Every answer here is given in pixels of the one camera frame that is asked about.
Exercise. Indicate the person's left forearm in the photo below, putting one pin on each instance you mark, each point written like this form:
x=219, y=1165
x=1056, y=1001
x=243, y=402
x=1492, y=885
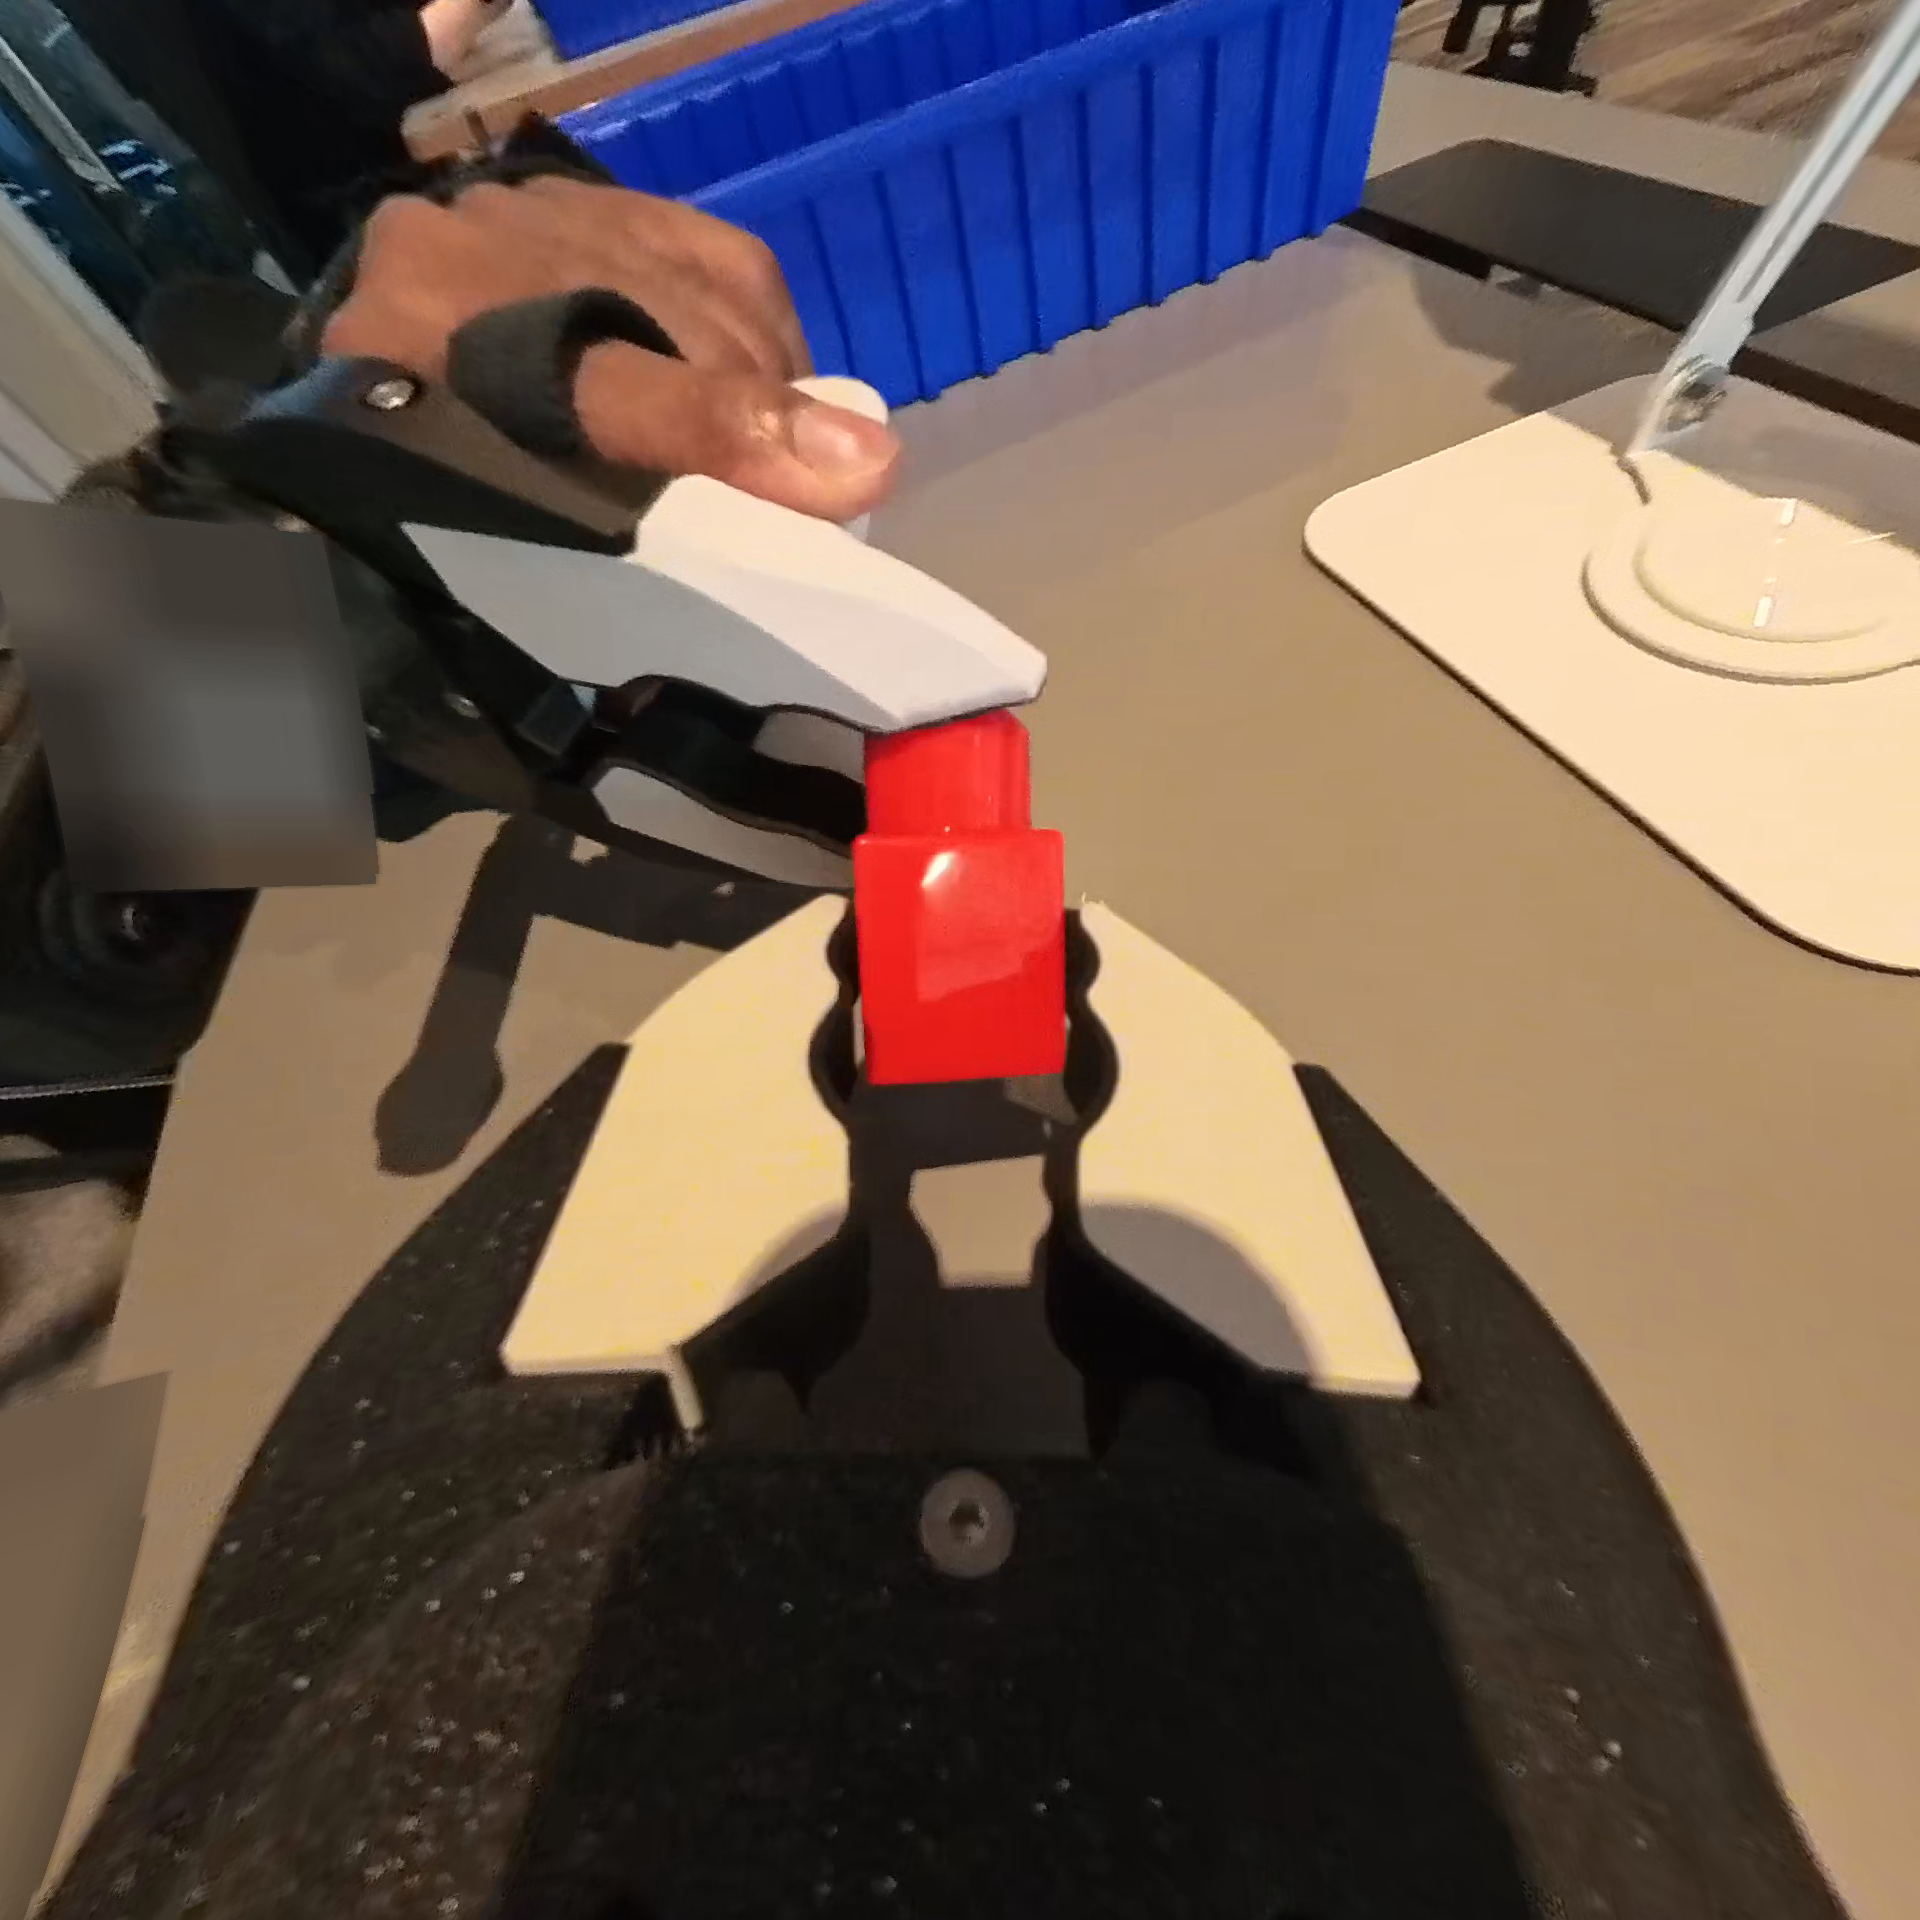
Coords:
x=301, y=90

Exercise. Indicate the black office chair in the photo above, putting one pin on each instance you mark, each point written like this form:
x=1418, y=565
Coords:
x=1523, y=39

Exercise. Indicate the red single-stud block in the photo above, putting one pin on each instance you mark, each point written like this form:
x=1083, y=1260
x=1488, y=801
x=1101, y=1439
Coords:
x=961, y=960

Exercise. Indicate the wooden office desk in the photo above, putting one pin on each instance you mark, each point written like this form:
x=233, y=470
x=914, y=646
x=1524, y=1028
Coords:
x=494, y=108

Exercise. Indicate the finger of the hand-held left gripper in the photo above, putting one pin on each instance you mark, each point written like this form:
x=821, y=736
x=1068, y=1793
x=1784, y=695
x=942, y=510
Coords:
x=704, y=833
x=781, y=614

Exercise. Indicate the person's left hand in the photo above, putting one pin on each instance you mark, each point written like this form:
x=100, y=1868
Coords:
x=601, y=241

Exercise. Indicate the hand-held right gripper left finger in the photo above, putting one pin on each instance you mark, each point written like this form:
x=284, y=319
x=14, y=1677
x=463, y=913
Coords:
x=690, y=1184

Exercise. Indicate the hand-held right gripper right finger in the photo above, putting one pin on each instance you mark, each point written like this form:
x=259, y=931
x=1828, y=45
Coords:
x=1231, y=1184

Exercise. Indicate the blue ribbed plastic bin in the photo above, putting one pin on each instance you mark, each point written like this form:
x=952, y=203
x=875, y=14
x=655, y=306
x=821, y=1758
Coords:
x=1050, y=194
x=631, y=22

